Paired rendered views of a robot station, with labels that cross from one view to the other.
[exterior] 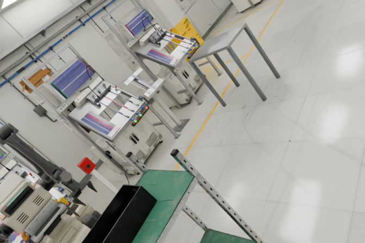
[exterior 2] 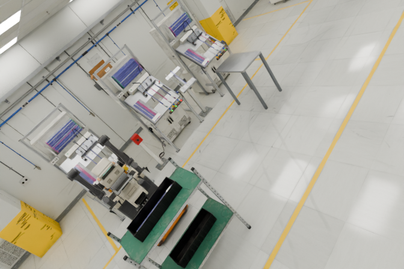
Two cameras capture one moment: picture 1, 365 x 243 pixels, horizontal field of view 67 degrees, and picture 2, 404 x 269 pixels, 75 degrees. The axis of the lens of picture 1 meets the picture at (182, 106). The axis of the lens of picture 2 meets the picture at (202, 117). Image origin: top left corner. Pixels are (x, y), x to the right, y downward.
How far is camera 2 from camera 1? 1.27 m
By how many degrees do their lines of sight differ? 13
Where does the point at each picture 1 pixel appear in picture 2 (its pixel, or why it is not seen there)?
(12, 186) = (104, 165)
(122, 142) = (161, 122)
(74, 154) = (123, 120)
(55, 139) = (110, 108)
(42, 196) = (119, 170)
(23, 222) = (109, 183)
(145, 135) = (178, 117)
